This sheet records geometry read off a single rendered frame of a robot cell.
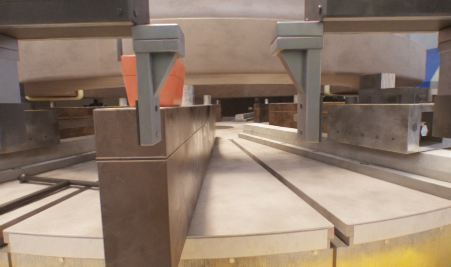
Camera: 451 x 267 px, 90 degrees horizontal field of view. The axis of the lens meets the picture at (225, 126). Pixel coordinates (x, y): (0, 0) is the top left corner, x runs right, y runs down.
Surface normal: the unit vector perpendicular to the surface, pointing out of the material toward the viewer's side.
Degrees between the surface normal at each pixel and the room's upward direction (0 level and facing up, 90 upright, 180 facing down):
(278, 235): 90
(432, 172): 90
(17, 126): 90
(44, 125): 90
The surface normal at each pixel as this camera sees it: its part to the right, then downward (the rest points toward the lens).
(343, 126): -0.93, 0.05
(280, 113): -0.71, 0.08
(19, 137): 1.00, -0.02
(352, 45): 0.34, 0.08
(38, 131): 0.92, 0.02
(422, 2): 0.00, 0.10
